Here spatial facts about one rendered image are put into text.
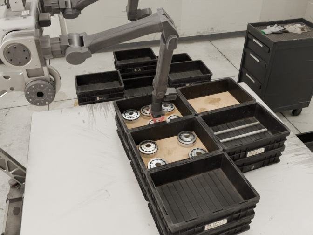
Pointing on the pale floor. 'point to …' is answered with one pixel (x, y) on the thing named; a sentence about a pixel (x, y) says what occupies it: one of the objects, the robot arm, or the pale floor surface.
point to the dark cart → (279, 65)
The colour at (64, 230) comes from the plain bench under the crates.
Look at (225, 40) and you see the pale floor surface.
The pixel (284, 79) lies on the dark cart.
